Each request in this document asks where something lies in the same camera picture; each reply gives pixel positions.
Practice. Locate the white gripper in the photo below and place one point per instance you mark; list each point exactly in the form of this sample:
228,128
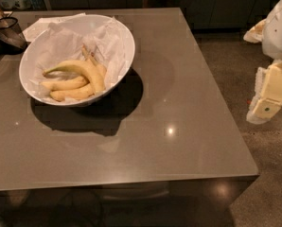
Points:
279,35

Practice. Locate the large yellow banana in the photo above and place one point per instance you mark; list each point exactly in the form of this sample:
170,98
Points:
83,68

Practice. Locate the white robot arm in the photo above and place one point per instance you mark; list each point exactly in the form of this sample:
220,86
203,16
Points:
267,100

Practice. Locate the lower yellow banana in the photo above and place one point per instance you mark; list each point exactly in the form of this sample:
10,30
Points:
80,93

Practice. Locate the middle yellow banana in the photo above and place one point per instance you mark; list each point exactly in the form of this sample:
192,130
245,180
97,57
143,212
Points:
68,84

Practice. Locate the white bowl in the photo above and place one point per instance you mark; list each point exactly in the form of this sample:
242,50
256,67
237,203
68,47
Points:
74,26

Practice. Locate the white crumpled paper liner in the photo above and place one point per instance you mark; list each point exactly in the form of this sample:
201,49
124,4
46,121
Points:
65,44

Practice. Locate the white paper sheet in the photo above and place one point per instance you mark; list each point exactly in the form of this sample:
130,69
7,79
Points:
42,24

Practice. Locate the black wire mesh basket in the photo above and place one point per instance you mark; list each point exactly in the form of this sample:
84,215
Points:
12,40

